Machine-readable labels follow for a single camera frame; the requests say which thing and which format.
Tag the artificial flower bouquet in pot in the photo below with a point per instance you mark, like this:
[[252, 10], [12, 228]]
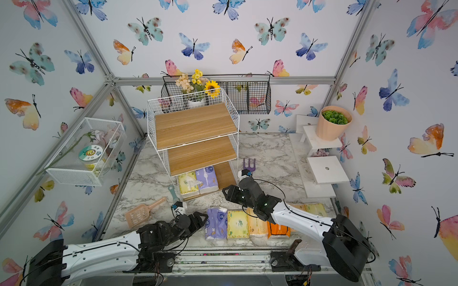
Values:
[[197, 89]]

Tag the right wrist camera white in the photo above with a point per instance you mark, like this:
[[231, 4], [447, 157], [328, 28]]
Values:
[[245, 173]]

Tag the artificial pink rose stem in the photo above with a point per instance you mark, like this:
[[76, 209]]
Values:
[[67, 158]]

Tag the white wire wall basket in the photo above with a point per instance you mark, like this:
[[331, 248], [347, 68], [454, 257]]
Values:
[[84, 177]]

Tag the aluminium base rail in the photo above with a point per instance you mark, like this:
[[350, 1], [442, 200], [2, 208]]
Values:
[[203, 262]]

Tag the green-white tissue pack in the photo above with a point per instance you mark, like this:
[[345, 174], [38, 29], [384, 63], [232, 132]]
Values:
[[237, 224]]

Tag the orange-yellow tissue pack top shelf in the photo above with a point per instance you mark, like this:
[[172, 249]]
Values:
[[302, 207]]

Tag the white stepped stand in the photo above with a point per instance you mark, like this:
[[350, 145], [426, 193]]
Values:
[[320, 171]]

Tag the yellow tissue pack bottom shelf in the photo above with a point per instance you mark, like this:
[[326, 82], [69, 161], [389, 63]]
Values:
[[188, 185]]

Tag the white wire three-tier shelf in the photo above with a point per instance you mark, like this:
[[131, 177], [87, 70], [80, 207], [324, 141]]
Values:
[[196, 131]]

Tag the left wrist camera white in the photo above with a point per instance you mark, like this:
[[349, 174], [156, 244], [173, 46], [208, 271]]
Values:
[[179, 208]]

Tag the purple tissue pack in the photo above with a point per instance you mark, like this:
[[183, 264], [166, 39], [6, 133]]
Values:
[[207, 179], [216, 225]]

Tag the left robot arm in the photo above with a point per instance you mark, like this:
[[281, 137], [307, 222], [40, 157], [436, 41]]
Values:
[[140, 251]]

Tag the round green-lidded jar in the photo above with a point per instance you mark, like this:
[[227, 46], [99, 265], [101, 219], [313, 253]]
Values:
[[90, 156]]

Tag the pink plastic scoop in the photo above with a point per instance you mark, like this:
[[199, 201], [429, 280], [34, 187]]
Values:
[[141, 213]]

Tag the pale orange tissue pack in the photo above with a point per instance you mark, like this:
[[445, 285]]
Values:
[[257, 227]]

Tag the pink pot with green plant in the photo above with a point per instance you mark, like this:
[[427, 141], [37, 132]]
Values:
[[332, 122]]

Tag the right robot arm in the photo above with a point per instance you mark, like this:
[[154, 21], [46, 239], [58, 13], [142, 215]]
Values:
[[344, 248]]

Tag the teal small brush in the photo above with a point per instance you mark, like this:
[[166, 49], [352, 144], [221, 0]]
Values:
[[175, 198]]

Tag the bright orange tissue pack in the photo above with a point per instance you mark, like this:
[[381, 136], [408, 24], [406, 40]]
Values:
[[278, 231]]

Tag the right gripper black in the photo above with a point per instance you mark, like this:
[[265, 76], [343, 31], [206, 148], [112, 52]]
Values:
[[232, 192]]

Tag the purple and pink garden fork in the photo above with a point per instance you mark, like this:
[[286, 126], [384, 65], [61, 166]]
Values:
[[249, 164]]

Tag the yellow-green tissue pack top shelf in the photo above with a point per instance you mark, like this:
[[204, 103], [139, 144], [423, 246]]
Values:
[[316, 209]]

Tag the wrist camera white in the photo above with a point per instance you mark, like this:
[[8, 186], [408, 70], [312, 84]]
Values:
[[245, 173], [179, 208]]

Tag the black wire wall basket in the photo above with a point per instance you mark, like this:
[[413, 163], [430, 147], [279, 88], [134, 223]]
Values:
[[250, 93]]

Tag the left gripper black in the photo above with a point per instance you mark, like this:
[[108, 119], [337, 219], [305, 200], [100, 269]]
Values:
[[191, 218]]

